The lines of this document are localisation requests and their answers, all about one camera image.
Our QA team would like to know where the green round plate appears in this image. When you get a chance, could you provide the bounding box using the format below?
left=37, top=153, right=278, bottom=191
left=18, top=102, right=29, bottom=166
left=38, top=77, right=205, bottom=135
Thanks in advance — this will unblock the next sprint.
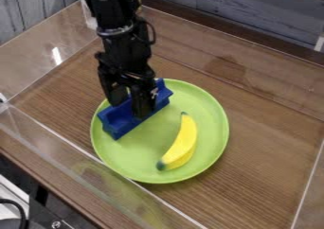
left=89, top=79, right=229, bottom=184

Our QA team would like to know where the blue plastic block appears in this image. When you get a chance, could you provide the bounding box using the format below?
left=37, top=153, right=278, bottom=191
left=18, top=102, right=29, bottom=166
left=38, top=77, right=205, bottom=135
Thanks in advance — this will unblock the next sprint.
left=95, top=79, right=174, bottom=140

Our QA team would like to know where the clear acrylic enclosure wall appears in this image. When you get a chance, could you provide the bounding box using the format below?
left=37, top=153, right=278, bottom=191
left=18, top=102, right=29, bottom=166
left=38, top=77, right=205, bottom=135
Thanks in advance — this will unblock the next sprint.
left=0, top=0, right=324, bottom=229

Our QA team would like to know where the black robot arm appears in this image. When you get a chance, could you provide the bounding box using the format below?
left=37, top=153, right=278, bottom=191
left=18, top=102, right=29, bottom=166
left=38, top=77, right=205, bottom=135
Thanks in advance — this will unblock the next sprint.
left=84, top=0, right=156, bottom=118

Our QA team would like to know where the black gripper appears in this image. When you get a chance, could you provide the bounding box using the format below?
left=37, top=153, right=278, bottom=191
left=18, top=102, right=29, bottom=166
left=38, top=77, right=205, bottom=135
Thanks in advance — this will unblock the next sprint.
left=95, top=28, right=155, bottom=119

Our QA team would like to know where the black cable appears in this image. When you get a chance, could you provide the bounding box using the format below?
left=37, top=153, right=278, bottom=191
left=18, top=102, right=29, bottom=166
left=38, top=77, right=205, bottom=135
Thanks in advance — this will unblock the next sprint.
left=0, top=198, right=30, bottom=229

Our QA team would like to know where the yellow toy banana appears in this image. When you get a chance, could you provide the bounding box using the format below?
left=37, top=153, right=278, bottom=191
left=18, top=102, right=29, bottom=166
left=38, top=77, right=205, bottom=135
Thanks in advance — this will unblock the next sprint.
left=155, top=112, right=196, bottom=171

